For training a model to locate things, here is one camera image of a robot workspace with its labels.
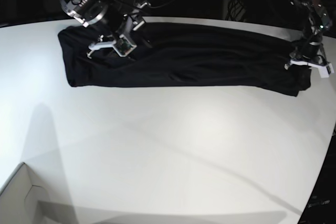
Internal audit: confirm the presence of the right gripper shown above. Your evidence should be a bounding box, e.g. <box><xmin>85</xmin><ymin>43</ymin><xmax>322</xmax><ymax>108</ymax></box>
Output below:
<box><xmin>87</xmin><ymin>1</ymin><xmax>151</xmax><ymax>58</ymax></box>

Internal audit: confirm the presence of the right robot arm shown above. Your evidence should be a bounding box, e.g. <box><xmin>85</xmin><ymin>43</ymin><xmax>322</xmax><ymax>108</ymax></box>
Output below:
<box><xmin>60</xmin><ymin>0</ymin><xmax>150</xmax><ymax>58</ymax></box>

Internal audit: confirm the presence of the black t-shirt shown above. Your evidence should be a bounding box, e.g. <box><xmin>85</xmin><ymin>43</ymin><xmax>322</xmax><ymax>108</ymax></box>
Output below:
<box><xmin>58</xmin><ymin>23</ymin><xmax>311</xmax><ymax>97</ymax></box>

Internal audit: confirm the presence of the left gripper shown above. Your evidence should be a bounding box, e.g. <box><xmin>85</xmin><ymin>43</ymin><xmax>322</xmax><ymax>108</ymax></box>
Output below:
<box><xmin>284</xmin><ymin>47</ymin><xmax>328</xmax><ymax>70</ymax></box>

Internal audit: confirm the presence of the white cardboard box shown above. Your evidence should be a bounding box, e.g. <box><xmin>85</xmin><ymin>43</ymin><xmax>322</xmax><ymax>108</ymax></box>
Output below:
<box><xmin>1</xmin><ymin>163</ymin><xmax>57</xmax><ymax>223</ymax></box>

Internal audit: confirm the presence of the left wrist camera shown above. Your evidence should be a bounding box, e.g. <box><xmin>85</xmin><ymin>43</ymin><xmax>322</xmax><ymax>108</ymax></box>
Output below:
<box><xmin>318</xmin><ymin>62</ymin><xmax>334</xmax><ymax>78</ymax></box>

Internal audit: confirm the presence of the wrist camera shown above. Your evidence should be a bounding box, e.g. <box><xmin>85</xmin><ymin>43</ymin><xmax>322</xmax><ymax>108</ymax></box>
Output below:
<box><xmin>112</xmin><ymin>35</ymin><xmax>137</xmax><ymax>57</ymax></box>
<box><xmin>318</xmin><ymin>62</ymin><xmax>334</xmax><ymax>78</ymax></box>

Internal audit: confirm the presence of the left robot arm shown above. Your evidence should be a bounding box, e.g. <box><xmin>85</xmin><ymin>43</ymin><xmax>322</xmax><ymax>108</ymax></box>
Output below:
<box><xmin>285</xmin><ymin>0</ymin><xmax>334</xmax><ymax>78</ymax></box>

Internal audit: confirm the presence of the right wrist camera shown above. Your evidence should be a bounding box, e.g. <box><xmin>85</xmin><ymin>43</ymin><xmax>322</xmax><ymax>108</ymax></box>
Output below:
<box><xmin>112</xmin><ymin>35</ymin><xmax>137</xmax><ymax>57</ymax></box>

